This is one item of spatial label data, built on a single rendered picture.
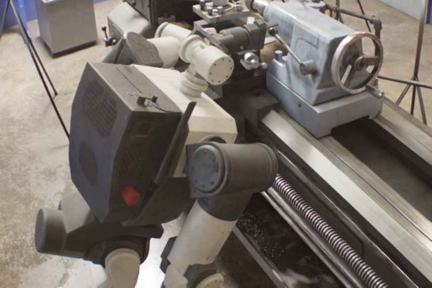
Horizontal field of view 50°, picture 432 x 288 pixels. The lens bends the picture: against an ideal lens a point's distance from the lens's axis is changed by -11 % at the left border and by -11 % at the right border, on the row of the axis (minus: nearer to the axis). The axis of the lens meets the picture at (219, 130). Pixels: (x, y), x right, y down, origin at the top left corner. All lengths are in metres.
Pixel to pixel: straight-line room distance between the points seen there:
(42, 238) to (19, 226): 1.66
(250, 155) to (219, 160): 0.08
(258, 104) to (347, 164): 0.41
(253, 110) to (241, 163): 0.93
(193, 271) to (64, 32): 3.76
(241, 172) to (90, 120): 0.31
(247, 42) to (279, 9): 0.23
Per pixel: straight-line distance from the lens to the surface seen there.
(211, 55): 1.01
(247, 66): 1.71
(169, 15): 2.63
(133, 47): 1.18
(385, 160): 1.84
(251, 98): 1.85
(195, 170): 0.90
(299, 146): 1.67
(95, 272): 1.33
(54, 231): 1.16
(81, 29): 4.64
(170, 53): 1.35
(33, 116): 3.79
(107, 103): 0.95
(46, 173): 3.13
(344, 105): 1.72
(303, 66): 1.68
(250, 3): 2.12
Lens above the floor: 1.80
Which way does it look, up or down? 33 degrees down
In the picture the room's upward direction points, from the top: 3 degrees counter-clockwise
